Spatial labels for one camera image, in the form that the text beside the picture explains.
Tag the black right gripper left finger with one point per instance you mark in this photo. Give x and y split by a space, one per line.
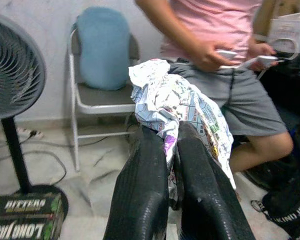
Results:
140 190

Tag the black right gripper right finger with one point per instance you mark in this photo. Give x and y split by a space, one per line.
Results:
205 195

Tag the printed paper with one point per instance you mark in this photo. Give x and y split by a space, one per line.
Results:
165 100

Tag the person's right hand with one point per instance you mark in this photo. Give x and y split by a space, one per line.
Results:
207 58

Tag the person's left hand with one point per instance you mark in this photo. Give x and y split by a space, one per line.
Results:
261 50

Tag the black bag with white lettering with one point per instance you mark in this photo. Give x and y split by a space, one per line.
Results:
290 207

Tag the white metal folding chair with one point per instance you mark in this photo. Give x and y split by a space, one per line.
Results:
102 100

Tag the person in grey shorts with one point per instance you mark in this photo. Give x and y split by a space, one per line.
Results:
240 100

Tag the white power strip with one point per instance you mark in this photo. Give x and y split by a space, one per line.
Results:
35 133

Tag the green and black carton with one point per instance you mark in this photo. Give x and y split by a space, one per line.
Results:
22 220

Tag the light blue bolster cushion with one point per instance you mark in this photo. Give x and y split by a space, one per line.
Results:
102 50

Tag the grey standing fan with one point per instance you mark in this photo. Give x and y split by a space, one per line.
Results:
15 75

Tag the white cardboard box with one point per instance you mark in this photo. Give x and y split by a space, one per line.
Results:
290 27

